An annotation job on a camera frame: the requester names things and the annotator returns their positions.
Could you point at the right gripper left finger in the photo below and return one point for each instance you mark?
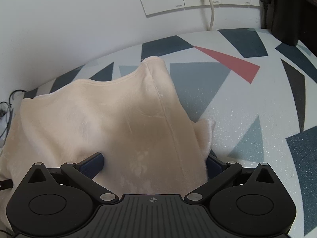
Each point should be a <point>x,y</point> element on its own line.
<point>82,174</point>

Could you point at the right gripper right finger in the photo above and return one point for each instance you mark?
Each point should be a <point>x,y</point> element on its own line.
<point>219,174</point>

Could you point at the cream embroidered fur-trimmed coat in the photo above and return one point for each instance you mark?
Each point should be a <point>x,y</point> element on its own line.
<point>137,122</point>

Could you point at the black speaker box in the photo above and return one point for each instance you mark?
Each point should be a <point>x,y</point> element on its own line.
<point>283,18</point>

